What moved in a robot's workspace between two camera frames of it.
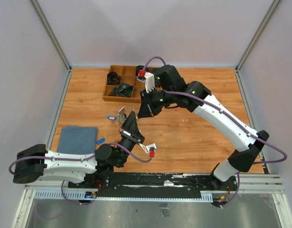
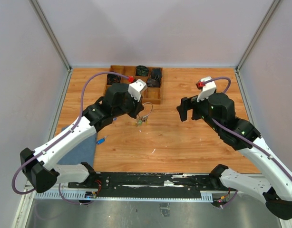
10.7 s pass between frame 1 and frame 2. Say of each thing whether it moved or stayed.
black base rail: stayed
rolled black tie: stayed
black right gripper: moved
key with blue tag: stayed
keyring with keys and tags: moved
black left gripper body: moved
